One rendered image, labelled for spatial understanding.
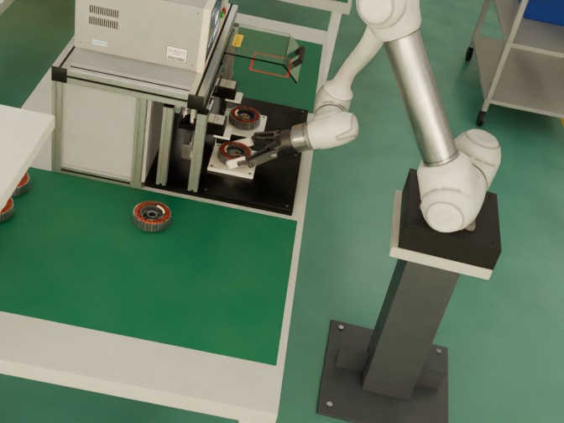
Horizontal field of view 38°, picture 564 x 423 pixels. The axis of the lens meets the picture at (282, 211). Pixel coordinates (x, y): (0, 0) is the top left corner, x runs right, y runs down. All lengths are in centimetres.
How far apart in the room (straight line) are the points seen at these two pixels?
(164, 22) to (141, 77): 17
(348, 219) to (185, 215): 152
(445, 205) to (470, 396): 117
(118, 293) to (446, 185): 93
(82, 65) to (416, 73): 95
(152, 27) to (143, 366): 98
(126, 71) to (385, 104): 270
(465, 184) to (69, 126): 117
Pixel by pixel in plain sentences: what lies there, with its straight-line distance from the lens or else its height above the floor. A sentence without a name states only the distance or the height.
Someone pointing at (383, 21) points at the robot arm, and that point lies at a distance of 213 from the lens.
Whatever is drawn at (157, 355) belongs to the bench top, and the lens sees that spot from 209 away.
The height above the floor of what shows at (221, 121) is 92.
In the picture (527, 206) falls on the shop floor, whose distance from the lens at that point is 442.
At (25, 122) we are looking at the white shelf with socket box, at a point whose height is 120.
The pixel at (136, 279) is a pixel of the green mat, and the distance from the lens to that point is 227.
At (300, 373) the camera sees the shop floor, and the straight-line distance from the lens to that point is 312.
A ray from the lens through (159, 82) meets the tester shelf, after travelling 241.
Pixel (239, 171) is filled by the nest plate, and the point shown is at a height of 78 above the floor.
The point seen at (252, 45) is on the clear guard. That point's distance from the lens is 282.
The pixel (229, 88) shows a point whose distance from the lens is 283.
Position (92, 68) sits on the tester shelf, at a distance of 245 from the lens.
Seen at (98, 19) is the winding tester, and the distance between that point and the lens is 250.
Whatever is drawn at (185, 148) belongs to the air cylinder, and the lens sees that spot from 269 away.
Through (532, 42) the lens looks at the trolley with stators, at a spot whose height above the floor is 55.
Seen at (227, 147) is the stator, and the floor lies 81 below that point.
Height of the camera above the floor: 229
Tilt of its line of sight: 37 degrees down
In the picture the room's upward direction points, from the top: 12 degrees clockwise
